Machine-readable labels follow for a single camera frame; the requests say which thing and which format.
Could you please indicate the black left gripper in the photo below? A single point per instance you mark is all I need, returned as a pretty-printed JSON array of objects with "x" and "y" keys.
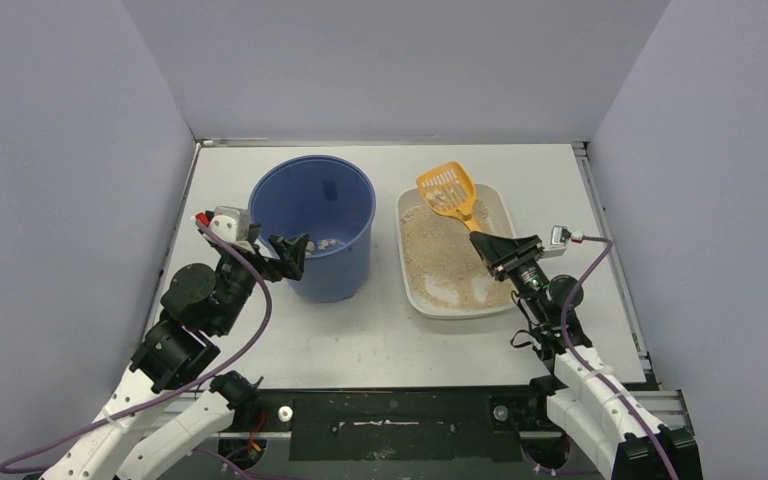
[{"x": 274, "y": 263}]

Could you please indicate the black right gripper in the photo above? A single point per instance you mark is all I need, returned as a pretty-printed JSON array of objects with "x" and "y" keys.
[{"x": 509, "y": 258}]

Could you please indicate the white plastic litter tray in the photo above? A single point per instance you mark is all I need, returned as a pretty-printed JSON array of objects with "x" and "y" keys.
[{"x": 417, "y": 298}]

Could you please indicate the blue plastic bucket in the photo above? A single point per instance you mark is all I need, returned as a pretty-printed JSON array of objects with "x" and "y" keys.
[{"x": 334, "y": 203}]

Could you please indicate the yellow slotted litter scoop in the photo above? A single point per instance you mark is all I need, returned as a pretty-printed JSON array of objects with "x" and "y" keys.
[{"x": 449, "y": 191}]

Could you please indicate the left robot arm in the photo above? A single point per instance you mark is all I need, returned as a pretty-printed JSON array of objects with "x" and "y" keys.
[{"x": 172, "y": 396}]

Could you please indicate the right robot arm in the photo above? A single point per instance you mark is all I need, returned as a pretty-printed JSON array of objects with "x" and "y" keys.
[{"x": 580, "y": 394}]

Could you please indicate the beige cat litter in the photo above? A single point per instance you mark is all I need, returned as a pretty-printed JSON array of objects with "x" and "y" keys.
[{"x": 437, "y": 252}]

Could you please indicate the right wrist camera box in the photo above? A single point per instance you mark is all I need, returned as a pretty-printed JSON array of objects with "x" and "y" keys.
[{"x": 560, "y": 239}]

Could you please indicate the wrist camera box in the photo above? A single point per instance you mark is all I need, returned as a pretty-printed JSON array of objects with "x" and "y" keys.
[
  {"x": 560, "y": 239},
  {"x": 233, "y": 225}
]

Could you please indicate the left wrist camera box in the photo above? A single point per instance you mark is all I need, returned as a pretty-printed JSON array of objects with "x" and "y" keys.
[{"x": 233, "y": 225}]

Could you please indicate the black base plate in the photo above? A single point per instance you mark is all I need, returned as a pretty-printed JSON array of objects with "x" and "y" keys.
[{"x": 436, "y": 424}]

